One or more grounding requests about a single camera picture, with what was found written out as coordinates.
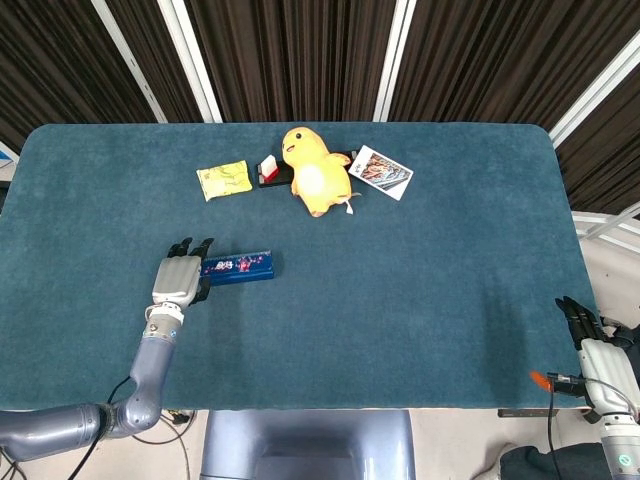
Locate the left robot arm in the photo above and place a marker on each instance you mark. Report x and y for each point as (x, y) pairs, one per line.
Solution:
(150, 365)

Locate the white slanted frame beam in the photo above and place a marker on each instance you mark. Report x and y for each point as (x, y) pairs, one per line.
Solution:
(595, 95)

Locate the white printed photo card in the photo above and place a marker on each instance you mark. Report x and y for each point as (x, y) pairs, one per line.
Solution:
(382, 172)

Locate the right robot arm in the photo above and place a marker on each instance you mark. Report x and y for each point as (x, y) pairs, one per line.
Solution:
(622, 445)

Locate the blue box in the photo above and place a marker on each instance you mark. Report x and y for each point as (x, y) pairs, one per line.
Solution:
(245, 267)

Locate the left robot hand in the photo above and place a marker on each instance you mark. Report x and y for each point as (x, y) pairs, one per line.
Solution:
(175, 280)

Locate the thin white slanted post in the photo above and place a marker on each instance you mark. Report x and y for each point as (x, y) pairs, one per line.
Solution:
(130, 60)

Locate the white blue board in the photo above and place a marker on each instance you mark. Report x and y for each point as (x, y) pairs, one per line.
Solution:
(6, 162)

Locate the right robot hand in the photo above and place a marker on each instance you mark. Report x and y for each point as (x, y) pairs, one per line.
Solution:
(605, 370)

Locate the yellow plush duck toy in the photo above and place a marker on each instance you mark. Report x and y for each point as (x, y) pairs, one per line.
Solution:
(312, 175)

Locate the dark brown curtain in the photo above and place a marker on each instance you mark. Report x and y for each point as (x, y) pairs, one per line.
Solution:
(300, 55)

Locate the blue grey robot torso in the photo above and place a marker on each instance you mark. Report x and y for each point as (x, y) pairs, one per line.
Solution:
(305, 445)

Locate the wide white post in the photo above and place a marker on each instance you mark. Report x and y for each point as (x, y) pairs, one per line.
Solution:
(190, 60)

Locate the black metal table bracket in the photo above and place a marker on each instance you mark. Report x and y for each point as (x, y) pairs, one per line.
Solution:
(522, 413)

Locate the dark fabric bundle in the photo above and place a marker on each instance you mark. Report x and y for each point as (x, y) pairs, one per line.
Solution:
(550, 462)

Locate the teal table cloth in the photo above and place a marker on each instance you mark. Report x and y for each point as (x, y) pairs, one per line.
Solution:
(380, 300)

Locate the small red white box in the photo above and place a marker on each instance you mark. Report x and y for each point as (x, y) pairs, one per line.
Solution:
(269, 167)

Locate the yellow snack packet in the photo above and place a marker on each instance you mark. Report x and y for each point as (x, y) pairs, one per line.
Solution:
(225, 180)

